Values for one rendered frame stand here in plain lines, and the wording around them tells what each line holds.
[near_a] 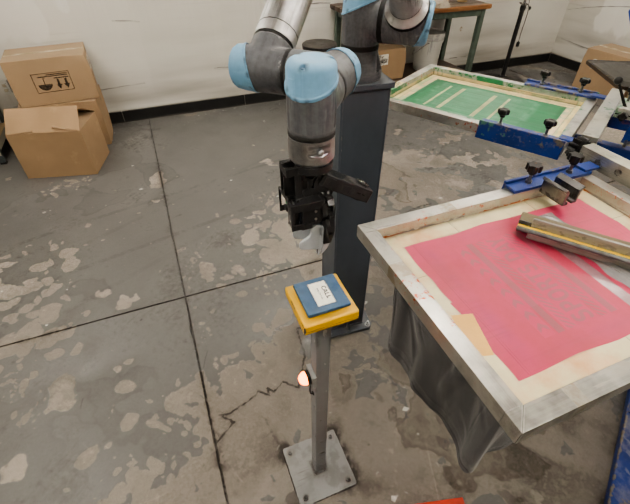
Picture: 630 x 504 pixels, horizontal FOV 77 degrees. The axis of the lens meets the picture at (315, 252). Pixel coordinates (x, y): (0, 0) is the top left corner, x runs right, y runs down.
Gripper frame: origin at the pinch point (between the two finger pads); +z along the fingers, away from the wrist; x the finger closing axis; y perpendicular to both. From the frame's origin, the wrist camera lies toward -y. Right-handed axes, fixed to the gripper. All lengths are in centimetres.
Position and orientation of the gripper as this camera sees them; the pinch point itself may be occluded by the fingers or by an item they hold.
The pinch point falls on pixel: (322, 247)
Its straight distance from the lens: 78.9
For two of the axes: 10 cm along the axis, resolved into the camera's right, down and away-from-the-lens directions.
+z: 0.0, 7.5, 6.6
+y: -9.3, 2.4, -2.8
